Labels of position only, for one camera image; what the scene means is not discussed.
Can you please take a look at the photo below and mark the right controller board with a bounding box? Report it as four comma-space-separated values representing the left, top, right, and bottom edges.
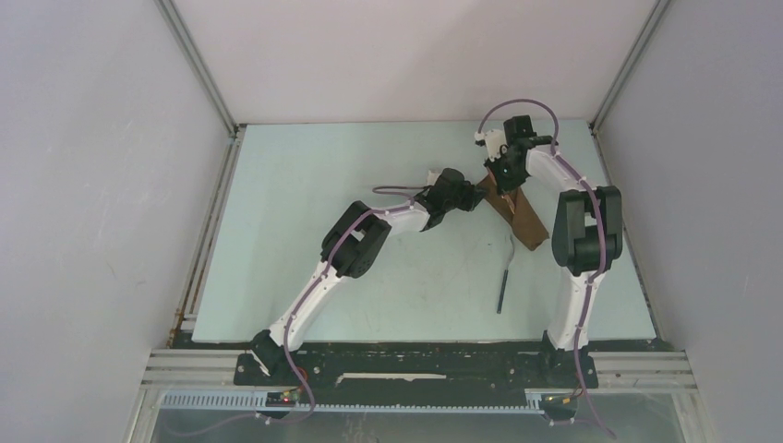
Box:
541, 395, 579, 408

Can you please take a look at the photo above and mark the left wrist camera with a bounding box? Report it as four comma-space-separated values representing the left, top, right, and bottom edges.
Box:
426, 168, 465, 193

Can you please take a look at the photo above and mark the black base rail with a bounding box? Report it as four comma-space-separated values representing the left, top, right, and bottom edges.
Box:
234, 341, 598, 406

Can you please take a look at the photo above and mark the left controller board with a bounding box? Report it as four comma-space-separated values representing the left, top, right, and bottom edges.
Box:
265, 390, 299, 408

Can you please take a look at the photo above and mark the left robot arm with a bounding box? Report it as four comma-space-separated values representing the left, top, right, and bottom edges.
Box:
249, 169, 487, 385

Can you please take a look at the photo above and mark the silver fork green handle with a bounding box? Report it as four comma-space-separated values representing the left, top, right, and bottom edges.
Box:
496, 233, 515, 315

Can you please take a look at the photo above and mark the right aluminium frame post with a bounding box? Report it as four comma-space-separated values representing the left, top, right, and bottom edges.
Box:
590, 0, 674, 134

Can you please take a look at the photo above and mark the left aluminium frame post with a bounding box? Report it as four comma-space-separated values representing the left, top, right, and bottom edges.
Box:
154, 0, 239, 138

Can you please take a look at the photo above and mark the brown cloth napkin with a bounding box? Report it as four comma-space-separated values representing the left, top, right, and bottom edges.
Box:
478, 174, 549, 251

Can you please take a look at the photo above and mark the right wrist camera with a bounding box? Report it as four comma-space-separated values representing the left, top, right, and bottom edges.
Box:
474, 115, 538, 161

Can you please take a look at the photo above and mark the white cable duct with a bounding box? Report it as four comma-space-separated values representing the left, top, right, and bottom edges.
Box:
159, 389, 542, 414

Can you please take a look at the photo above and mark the aluminium frame post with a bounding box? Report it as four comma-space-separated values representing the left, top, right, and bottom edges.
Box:
154, 0, 239, 138
590, 0, 674, 134

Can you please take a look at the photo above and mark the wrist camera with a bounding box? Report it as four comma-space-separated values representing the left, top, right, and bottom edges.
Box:
426, 168, 465, 193
474, 115, 538, 161

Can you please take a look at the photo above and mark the controller board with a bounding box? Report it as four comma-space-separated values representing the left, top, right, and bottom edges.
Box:
541, 395, 579, 408
265, 390, 299, 408

